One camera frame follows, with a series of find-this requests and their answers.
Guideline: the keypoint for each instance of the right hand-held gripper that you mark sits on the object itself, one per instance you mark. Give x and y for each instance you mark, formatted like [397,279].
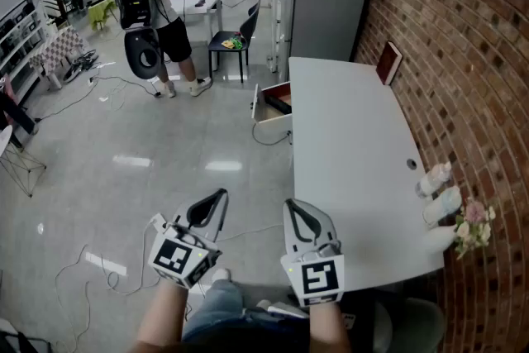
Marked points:
[318,279]

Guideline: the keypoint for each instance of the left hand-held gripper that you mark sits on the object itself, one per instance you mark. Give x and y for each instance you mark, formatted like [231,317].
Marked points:
[171,256]

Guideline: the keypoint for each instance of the white wooden desk drawer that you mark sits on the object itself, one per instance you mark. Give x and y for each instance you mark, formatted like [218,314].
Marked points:
[270,124]

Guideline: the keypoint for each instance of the person's left forearm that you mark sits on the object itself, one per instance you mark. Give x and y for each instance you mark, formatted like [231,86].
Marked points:
[159,318]

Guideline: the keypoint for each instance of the person's right forearm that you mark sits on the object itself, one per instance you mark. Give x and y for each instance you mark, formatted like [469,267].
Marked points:
[328,326]

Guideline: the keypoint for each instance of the white desk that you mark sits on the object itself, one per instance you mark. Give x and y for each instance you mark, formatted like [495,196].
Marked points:
[351,136]

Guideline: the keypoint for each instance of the person's white shoe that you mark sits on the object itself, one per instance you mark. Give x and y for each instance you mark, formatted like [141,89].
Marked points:
[220,276]

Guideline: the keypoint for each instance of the person's blue jeans legs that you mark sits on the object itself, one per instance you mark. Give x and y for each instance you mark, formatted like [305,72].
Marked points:
[219,306]

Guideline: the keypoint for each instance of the clear plastic bottle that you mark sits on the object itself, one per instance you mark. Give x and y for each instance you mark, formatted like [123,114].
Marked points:
[432,179]
[442,204]

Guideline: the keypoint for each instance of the white vase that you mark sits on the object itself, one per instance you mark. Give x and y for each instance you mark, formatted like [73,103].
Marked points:
[442,237]

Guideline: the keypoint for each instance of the dark green chair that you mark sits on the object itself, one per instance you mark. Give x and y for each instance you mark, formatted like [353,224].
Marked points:
[417,326]

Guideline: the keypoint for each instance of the pink and white flowers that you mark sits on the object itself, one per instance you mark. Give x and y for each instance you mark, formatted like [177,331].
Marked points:
[475,225]

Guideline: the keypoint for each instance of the dark blue chair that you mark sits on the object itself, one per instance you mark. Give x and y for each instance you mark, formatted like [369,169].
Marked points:
[231,49]

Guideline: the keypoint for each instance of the yellow cloth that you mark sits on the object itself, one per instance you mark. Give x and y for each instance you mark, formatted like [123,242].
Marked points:
[227,44]

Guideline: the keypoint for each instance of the green cloth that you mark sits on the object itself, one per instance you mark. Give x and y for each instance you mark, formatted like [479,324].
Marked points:
[236,41]

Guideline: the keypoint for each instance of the dark red book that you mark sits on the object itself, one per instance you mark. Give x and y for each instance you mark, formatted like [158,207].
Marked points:
[387,64]

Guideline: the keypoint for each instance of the white table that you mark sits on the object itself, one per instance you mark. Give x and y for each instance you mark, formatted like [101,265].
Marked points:
[198,10]

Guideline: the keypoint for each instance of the purple cloth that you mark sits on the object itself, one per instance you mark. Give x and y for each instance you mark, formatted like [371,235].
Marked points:
[199,3]

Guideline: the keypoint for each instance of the checkered cloth table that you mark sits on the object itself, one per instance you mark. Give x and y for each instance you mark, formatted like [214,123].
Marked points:
[58,49]

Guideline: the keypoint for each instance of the yellow-green cloth table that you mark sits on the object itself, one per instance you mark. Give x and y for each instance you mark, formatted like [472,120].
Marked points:
[101,12]

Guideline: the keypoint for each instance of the grey refrigerator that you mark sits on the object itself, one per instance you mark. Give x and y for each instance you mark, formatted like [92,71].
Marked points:
[326,0]

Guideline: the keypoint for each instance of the white shelf unit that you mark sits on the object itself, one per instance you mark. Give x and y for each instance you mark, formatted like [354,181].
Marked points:
[18,41]

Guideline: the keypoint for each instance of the white metal rack frame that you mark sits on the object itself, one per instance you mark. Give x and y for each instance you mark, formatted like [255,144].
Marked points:
[276,0]

